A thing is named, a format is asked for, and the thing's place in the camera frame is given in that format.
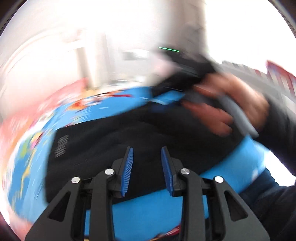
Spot black fleece pants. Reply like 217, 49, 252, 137
45, 103, 243, 202

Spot person's right hand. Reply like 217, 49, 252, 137
183, 73, 269, 138

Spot blue cartoon bed sheet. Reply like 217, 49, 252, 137
3, 87, 268, 240

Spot striped patchwork cloth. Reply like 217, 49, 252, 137
219, 61, 295, 102

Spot person's right dark sleeve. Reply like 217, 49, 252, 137
240, 98, 295, 240

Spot pink floral pillow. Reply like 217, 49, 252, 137
1, 78, 88, 160

